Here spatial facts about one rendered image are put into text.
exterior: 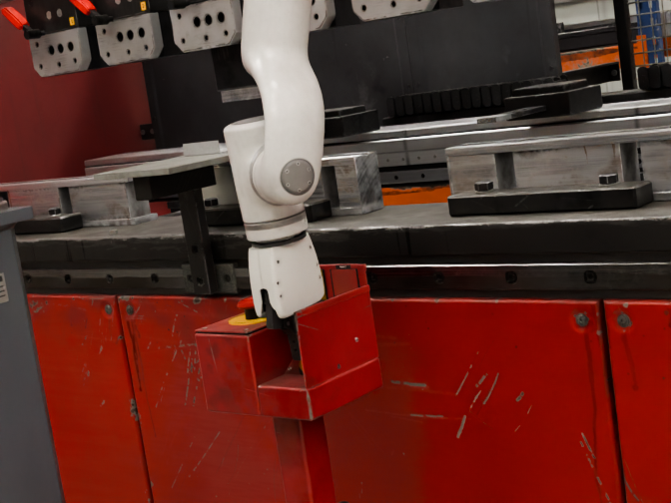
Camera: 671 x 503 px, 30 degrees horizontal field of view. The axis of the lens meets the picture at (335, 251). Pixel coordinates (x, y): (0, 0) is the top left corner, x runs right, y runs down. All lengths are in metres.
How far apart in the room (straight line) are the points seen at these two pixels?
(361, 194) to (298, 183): 0.46
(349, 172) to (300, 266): 0.37
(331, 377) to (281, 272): 0.16
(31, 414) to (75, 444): 0.88
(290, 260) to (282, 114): 0.21
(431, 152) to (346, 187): 0.26
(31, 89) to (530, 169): 1.45
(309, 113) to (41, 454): 0.55
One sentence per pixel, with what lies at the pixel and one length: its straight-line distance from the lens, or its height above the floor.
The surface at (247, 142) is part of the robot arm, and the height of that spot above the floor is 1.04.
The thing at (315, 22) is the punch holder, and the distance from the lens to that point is 2.00.
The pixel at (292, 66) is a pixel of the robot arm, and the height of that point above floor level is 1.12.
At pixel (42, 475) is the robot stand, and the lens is 1.65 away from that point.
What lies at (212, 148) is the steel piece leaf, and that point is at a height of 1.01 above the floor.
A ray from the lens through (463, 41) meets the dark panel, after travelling 2.50.
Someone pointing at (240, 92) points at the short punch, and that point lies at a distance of 2.18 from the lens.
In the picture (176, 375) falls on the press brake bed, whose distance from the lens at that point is 2.22.
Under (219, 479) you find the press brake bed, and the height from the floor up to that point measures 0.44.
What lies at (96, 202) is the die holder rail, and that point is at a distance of 2.47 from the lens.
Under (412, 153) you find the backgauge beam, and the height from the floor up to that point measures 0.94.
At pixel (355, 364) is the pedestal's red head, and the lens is 1.74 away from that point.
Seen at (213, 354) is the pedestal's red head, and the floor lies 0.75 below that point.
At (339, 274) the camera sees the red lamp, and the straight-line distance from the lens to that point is 1.77.
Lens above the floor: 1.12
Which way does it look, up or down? 9 degrees down
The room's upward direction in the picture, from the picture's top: 8 degrees counter-clockwise
